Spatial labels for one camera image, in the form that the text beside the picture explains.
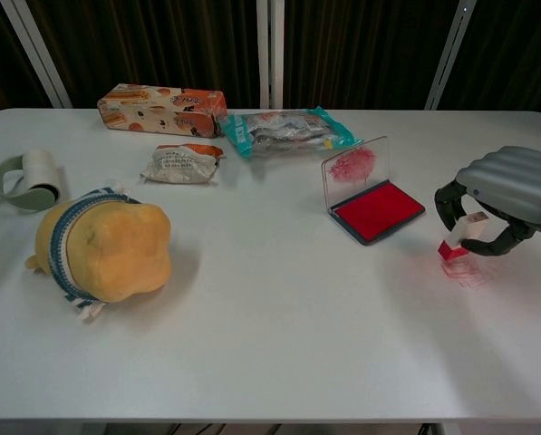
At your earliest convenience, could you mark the red white stamp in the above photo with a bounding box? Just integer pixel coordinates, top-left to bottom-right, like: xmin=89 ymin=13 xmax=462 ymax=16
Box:
xmin=437 ymin=212 xmax=488 ymax=262

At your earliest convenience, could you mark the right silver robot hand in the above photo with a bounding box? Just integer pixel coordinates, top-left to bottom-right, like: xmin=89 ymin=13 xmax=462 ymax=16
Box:
xmin=434 ymin=145 xmax=541 ymax=260

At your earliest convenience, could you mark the teal and silver snack bag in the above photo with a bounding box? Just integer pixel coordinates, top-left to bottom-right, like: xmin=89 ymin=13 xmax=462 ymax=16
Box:
xmin=217 ymin=105 xmax=365 ymax=160

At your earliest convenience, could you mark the orange biscuit box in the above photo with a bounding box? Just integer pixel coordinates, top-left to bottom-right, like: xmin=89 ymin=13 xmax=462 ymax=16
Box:
xmin=96 ymin=82 xmax=229 ymax=139

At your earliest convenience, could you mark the yellow plush toy with scarf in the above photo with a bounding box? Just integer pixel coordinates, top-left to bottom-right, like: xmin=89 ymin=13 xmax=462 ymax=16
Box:
xmin=24 ymin=180 xmax=173 ymax=323

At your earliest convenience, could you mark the white metal frame post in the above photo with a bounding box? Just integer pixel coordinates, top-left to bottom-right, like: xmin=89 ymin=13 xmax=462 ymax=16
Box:
xmin=256 ymin=0 xmax=285 ymax=110
xmin=424 ymin=0 xmax=478 ymax=111
xmin=0 ymin=0 xmax=73 ymax=109

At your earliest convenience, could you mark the small white snack packet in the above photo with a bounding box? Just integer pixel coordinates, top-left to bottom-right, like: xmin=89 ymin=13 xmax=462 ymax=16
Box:
xmin=140 ymin=142 xmax=227 ymax=186

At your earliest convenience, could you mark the green handled lint roller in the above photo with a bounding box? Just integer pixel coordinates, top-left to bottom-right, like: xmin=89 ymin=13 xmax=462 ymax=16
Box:
xmin=0 ymin=149 xmax=66 ymax=213

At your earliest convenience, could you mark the red ink pad case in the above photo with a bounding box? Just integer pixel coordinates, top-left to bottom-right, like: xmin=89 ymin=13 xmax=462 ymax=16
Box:
xmin=320 ymin=135 xmax=426 ymax=247

